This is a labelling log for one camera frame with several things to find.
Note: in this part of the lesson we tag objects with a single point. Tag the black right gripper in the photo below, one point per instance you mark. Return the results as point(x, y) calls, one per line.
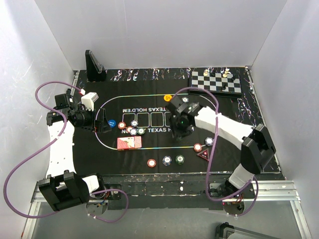
point(176, 131)

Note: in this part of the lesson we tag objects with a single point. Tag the red playing card deck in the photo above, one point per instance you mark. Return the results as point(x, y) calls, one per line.
point(129, 143)

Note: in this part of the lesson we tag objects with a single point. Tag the red poker chip stack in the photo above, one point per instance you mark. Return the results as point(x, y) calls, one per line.
point(151, 163)

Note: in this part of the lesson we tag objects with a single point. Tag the black case corner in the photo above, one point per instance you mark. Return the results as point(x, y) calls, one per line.
point(227, 231)

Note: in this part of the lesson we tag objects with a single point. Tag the white chess pawn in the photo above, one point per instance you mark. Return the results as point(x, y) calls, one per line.
point(225, 73)

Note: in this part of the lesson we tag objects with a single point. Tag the black card shoe stand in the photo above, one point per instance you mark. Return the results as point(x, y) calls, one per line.
point(96, 72)

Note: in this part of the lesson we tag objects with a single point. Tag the black white chess board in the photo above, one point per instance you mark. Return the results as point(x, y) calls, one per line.
point(214, 85)

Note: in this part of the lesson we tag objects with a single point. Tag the black triangular all-in marker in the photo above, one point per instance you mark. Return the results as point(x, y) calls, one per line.
point(204, 154)

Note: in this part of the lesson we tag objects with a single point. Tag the aluminium frame rail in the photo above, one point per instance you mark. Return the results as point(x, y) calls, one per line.
point(276, 212)

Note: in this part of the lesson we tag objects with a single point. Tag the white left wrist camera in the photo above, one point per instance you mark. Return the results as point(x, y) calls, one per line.
point(89, 99)

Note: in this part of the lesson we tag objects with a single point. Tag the blue small blind button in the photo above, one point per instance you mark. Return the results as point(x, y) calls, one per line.
point(112, 123)

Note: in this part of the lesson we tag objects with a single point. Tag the black texas holdem poker mat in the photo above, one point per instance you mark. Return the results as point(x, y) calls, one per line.
point(142, 101)

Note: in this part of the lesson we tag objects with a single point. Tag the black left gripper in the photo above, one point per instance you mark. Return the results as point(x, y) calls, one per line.
point(104, 126)

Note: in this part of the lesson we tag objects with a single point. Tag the yellow dealer button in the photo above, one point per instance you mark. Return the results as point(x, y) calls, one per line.
point(167, 98)

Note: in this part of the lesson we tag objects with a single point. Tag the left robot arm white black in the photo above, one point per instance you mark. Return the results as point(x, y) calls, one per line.
point(63, 188)

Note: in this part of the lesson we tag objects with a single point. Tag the green poker chip stack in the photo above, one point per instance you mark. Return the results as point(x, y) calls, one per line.
point(179, 159)

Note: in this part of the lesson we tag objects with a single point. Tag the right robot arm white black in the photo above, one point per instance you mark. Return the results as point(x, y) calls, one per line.
point(254, 142)

